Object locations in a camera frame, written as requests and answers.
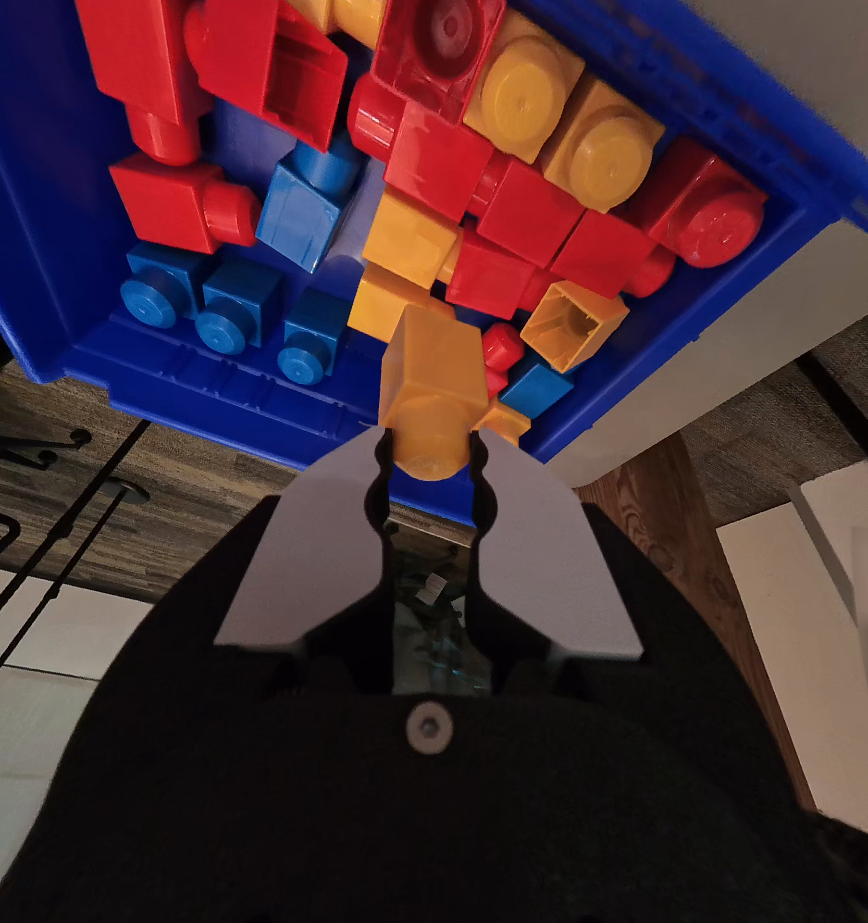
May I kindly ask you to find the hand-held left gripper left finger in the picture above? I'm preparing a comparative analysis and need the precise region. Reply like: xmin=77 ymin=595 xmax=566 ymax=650
xmin=214 ymin=425 xmax=400 ymax=648

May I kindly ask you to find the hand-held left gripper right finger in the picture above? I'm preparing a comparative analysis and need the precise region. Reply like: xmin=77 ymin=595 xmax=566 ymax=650
xmin=469 ymin=430 xmax=645 ymax=662

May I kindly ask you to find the yellow toy block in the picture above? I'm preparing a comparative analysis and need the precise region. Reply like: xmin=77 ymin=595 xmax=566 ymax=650
xmin=376 ymin=303 xmax=493 ymax=483

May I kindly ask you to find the pile of colourful toy blocks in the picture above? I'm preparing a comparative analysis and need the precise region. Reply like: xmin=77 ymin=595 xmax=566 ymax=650
xmin=74 ymin=0 xmax=770 ymax=441

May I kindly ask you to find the blue plastic bin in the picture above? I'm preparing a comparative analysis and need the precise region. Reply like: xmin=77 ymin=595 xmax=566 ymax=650
xmin=0 ymin=0 xmax=868 ymax=531

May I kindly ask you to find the black floor tripod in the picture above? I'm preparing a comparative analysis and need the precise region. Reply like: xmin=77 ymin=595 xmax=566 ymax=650
xmin=0 ymin=425 xmax=94 ymax=473

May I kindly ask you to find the white panel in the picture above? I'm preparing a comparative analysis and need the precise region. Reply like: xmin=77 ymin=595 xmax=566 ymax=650
xmin=715 ymin=461 xmax=868 ymax=837
xmin=0 ymin=566 xmax=157 ymax=888

